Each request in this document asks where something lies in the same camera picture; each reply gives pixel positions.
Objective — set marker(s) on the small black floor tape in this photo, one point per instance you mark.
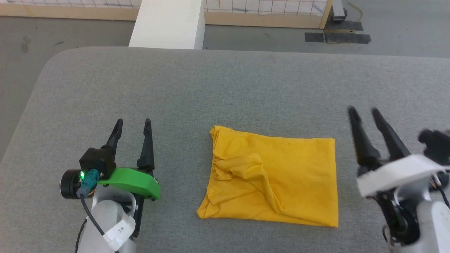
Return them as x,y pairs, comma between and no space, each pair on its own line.
314,37

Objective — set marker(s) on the grey metal panel stand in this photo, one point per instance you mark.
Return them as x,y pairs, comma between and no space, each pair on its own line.
338,10

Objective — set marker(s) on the large black floor tape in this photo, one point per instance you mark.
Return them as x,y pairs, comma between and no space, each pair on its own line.
348,36

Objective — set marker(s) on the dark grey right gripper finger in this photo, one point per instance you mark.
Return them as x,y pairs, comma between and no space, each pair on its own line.
362,140
392,140

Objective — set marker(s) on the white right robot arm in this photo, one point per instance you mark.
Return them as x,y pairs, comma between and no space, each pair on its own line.
429,225

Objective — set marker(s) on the lemon print grid panel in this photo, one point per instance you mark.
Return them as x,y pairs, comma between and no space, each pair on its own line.
267,7

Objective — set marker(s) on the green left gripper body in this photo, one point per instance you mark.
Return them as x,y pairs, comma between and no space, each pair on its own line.
133,182

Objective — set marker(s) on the grey fabric sofa cushion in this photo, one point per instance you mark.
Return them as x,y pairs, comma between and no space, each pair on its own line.
228,88

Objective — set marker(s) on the yellow t-shirt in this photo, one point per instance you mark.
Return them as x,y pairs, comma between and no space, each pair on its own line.
281,175

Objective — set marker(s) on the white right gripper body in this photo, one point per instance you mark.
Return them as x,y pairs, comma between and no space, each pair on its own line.
397,174

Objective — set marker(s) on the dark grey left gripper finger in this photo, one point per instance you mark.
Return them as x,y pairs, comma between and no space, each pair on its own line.
147,151
115,137

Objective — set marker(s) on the white paper label tag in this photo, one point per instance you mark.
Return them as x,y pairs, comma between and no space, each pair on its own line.
119,232

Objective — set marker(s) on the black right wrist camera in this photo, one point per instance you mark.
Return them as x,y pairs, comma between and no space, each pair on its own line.
437,144

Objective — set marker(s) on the white rectangular box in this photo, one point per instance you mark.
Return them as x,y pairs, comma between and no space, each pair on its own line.
167,23

